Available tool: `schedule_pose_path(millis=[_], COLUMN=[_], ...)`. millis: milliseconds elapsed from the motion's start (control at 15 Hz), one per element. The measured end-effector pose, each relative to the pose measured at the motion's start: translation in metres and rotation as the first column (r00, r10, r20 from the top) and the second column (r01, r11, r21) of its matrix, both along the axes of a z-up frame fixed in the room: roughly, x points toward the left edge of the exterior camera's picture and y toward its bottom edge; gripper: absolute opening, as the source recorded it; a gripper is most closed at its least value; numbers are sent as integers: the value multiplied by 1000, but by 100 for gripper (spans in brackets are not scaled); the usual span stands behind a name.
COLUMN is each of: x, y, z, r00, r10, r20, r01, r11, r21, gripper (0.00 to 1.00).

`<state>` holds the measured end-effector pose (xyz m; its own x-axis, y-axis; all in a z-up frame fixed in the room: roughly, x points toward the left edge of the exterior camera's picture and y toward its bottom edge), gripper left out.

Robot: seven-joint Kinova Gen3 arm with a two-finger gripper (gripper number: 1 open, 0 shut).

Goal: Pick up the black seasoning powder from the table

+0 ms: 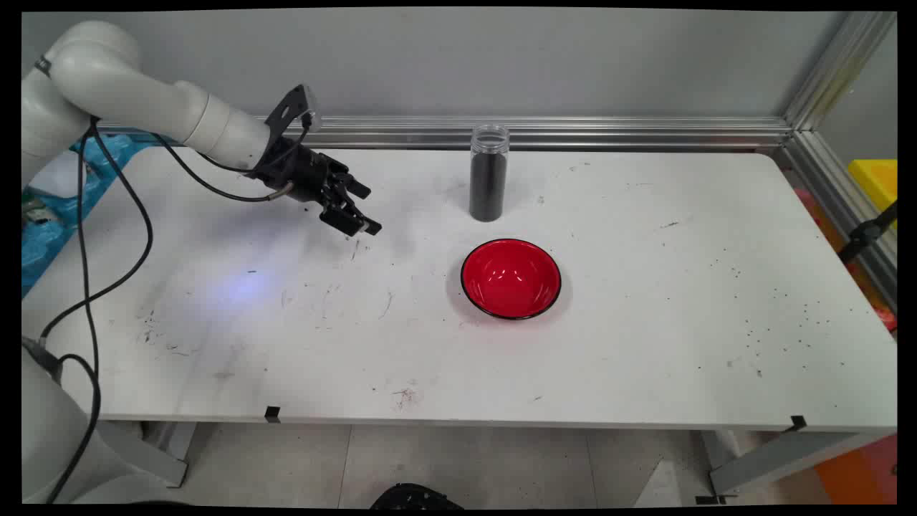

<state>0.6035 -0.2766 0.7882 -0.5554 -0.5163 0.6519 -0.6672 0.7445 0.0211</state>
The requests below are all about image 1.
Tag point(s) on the grey table leg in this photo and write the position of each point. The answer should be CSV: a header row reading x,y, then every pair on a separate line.
x,y
154,455
774,459

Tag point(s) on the red and pink items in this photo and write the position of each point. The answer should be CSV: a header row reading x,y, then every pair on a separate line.
x,y
885,315

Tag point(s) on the blue plastic sheet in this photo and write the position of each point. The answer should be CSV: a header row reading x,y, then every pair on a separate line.
x,y
43,247

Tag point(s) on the yellow box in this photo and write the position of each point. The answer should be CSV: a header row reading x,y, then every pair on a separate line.
x,y
877,183

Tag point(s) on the clear jar of black seeds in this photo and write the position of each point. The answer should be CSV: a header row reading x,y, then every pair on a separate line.
x,y
488,183

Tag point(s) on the upright aluminium frame post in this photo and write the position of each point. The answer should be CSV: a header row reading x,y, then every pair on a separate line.
x,y
834,72

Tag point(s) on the short aluminium frame rail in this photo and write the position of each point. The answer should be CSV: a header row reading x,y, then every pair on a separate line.
x,y
834,193

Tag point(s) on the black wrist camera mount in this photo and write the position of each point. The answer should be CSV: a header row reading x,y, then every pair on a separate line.
x,y
290,111

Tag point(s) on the black object on floor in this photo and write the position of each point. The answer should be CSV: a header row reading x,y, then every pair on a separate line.
x,y
415,497

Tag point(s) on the black clamp stand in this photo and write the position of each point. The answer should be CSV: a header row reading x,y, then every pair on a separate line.
x,y
863,235

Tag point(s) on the red bowl with black rim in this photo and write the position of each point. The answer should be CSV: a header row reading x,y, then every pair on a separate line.
x,y
510,278

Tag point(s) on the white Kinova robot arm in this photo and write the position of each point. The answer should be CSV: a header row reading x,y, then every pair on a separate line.
x,y
107,79

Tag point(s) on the black tape piece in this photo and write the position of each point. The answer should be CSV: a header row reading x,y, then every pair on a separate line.
x,y
272,414
798,423

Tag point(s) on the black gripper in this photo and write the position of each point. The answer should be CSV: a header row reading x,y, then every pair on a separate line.
x,y
297,175

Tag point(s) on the orange box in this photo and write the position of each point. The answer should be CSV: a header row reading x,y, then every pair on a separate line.
x,y
860,473

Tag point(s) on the long aluminium frame rail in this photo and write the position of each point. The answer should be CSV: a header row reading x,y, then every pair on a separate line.
x,y
573,133

